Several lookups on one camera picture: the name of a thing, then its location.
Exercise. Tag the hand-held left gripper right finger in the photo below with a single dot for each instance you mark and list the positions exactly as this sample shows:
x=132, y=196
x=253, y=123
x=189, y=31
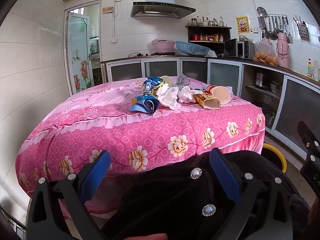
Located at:
x=223, y=177

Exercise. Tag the brown wall box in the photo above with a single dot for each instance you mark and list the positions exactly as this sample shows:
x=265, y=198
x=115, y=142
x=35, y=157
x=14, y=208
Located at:
x=107, y=9

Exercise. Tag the blue white snack packet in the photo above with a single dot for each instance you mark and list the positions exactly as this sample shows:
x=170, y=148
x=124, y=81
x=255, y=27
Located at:
x=152, y=82

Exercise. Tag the pink floral blanket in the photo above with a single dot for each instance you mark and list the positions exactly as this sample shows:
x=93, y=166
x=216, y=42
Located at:
x=100, y=130

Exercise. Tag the rack of hanging kitchen utensils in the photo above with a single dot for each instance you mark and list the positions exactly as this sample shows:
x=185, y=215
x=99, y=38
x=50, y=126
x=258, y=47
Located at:
x=273, y=25

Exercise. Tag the red instant noodle cup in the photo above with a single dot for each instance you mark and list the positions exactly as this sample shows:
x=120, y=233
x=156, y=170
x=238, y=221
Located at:
x=221, y=94

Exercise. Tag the grey crumpled wrapper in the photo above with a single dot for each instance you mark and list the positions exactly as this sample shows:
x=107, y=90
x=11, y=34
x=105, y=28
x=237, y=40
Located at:
x=183, y=80

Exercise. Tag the kitchen counter cabinet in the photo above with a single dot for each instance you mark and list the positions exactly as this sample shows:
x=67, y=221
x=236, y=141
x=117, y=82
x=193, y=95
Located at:
x=225, y=72

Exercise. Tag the orange cardboard box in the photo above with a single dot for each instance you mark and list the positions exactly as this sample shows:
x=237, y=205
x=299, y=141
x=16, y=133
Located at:
x=205, y=101

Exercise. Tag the black chopstick holder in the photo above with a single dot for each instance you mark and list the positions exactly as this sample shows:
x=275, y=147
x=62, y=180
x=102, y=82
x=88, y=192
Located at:
x=302, y=30

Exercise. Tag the steel range hood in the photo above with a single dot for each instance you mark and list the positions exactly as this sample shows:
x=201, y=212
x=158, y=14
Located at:
x=160, y=8

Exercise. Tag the black induction cooker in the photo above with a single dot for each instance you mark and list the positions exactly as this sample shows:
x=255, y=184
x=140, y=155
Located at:
x=162, y=53

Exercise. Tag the blue plastic basket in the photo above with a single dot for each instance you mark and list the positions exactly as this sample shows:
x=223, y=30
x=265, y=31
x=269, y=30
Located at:
x=192, y=48

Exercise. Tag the colourful printed packet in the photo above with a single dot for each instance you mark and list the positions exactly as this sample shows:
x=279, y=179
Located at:
x=310, y=68

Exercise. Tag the plastic bag of oranges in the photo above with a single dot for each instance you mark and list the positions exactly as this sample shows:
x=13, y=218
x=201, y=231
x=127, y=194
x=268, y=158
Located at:
x=266, y=55

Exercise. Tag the small appliance in cabinet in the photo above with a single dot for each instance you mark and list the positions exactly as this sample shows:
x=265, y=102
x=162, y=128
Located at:
x=262, y=80

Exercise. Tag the pink thermos jug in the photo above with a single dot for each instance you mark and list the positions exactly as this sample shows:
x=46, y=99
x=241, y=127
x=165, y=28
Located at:
x=283, y=52

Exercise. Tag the row of glass spice jars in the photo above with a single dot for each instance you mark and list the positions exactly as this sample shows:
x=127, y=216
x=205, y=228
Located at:
x=208, y=22

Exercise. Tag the large crumpled white tissue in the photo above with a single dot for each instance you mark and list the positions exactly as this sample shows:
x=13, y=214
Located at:
x=168, y=97

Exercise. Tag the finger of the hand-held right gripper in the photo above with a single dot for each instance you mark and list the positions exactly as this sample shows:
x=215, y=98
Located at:
x=307, y=137

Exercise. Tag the flower print glass door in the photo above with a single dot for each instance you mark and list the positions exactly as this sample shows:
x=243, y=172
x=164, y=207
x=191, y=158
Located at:
x=78, y=55

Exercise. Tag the yellow wall poster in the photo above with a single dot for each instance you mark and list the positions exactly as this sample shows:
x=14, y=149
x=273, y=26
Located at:
x=242, y=25

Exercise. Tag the person's left hand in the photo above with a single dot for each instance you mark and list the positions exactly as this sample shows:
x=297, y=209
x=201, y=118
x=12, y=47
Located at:
x=147, y=237

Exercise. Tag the yellow trash bin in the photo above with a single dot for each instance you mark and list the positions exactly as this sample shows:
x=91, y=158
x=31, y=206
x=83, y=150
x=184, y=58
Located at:
x=280, y=158

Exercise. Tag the pink pot with lid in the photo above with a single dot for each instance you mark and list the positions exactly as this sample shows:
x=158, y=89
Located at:
x=162, y=45

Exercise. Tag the dark blue foil wrapper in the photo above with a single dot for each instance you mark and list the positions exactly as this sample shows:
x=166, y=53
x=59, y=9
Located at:
x=146, y=105

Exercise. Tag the beige paper cup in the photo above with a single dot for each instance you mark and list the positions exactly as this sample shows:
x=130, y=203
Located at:
x=167, y=80

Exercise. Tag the silver microwave oven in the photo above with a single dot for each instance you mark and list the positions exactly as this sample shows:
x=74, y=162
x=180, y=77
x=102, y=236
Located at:
x=237, y=48

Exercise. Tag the small crumpled white tissue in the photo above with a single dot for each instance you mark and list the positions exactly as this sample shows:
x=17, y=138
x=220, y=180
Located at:
x=186, y=93

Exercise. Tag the steel pot in cabinet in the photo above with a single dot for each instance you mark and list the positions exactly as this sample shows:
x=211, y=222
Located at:
x=270, y=118

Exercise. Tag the person's black garment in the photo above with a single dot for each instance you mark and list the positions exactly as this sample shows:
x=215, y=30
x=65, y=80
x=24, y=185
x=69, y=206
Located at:
x=175, y=205

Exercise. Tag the row of red sauce bottles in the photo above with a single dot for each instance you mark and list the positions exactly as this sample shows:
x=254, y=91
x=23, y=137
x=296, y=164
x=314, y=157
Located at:
x=208, y=38

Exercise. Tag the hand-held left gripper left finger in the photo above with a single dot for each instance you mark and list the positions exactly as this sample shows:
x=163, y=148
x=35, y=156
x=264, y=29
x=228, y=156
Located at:
x=96, y=175

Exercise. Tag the dark wooden spice shelf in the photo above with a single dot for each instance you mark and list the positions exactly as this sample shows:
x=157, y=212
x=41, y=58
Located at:
x=208, y=30

